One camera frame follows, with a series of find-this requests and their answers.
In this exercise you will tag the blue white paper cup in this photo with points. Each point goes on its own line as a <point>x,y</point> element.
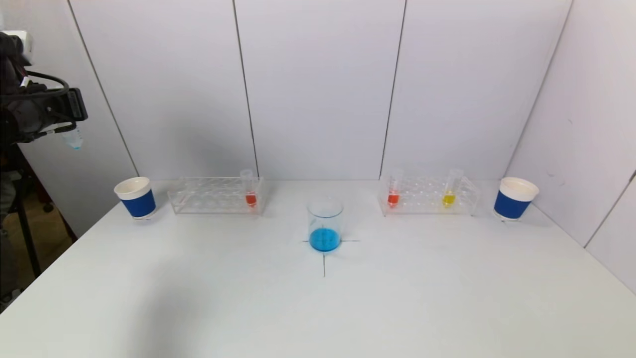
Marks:
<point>512,204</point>
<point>139,204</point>

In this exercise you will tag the black metal stand leg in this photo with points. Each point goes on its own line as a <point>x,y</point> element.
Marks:
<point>30,233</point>

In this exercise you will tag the clear glass beaker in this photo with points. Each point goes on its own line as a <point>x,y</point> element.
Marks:
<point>325,238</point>

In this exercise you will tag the test tube with yellow pigment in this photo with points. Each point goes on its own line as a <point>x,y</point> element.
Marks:
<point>448,199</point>

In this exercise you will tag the person in grey trousers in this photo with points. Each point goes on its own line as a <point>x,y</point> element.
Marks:
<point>7,214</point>

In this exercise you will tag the test tube with blue pigment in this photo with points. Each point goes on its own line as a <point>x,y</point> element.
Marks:
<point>73,140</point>

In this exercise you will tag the white black sneaker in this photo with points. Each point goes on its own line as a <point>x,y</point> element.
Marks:
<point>7,299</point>

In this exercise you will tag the test tube with red pigment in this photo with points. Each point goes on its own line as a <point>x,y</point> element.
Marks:
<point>251,199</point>
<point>393,199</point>

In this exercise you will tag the clear acrylic test tube rack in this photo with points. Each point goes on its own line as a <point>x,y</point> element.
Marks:
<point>213,199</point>
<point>422,199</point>

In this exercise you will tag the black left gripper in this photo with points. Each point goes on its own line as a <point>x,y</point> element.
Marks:
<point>75,104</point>

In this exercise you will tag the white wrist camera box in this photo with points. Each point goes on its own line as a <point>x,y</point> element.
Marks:
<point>24,40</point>

